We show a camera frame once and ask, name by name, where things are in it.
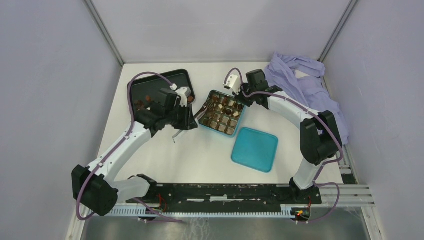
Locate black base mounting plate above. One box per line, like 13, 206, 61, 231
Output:
140, 183, 323, 205

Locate lavender crumpled cloth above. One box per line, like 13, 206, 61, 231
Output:
263, 52, 350, 145

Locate teal box lid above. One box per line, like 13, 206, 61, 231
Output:
231, 127, 279, 173

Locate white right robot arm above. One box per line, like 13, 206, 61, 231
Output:
224, 69, 342, 204

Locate white cable duct rail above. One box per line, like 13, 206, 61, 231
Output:
106, 204, 306, 219

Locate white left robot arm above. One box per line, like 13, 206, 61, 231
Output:
71, 85, 198, 216

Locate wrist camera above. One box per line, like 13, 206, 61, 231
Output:
223, 74, 241, 95
175, 87, 192, 107

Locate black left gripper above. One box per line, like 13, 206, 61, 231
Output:
164, 103, 198, 131

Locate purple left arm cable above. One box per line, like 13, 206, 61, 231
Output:
75, 71, 186, 224

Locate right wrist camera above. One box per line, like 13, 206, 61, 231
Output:
223, 74, 241, 95

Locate teal chocolate box with dividers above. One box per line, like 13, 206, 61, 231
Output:
199, 90, 245, 138

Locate black chocolate tray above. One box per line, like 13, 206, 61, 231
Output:
130, 69, 196, 112

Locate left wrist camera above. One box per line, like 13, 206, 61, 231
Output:
175, 87, 192, 107

